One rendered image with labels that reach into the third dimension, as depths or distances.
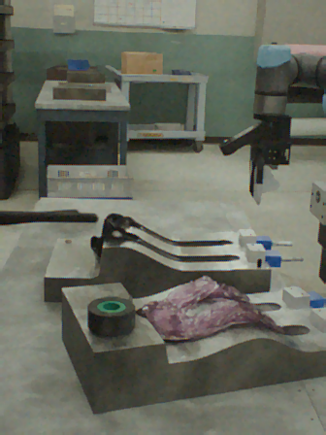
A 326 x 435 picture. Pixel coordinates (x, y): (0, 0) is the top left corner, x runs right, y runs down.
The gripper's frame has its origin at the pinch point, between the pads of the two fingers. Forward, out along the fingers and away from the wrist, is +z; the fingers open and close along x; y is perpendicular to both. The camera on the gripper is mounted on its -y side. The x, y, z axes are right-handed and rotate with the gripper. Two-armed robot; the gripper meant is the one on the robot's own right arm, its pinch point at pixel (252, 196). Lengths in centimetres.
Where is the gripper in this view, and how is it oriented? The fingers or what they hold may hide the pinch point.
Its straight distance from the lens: 158.6
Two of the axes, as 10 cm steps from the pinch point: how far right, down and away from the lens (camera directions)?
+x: -0.4, -2.9, 9.6
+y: 10.0, 0.3, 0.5
